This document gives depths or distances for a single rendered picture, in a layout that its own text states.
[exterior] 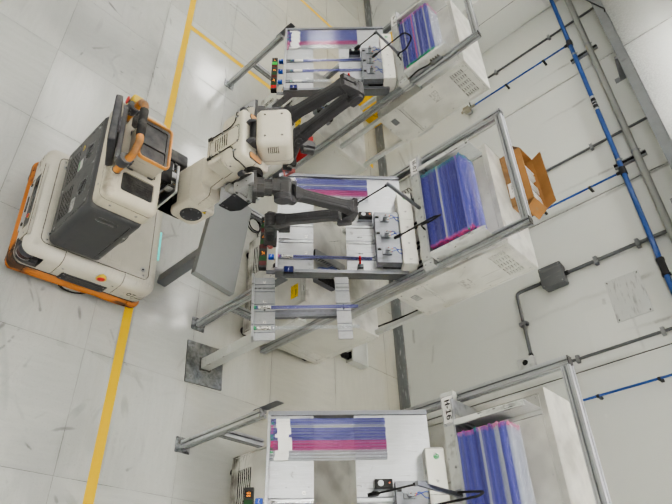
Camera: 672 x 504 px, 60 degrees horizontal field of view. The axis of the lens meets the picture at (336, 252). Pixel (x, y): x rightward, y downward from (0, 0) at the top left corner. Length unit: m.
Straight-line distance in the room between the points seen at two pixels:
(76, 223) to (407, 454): 1.74
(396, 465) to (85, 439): 1.42
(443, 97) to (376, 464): 2.51
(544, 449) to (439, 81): 2.46
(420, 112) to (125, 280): 2.31
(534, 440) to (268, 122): 1.72
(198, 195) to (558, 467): 1.89
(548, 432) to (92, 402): 2.06
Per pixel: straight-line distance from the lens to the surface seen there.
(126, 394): 3.20
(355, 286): 3.75
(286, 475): 2.66
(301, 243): 3.20
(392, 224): 3.26
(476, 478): 2.52
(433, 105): 4.22
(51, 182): 3.14
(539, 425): 2.64
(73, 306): 3.22
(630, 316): 4.11
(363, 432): 2.71
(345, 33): 4.56
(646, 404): 3.93
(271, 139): 2.49
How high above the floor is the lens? 2.68
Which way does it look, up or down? 33 degrees down
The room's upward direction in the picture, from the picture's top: 60 degrees clockwise
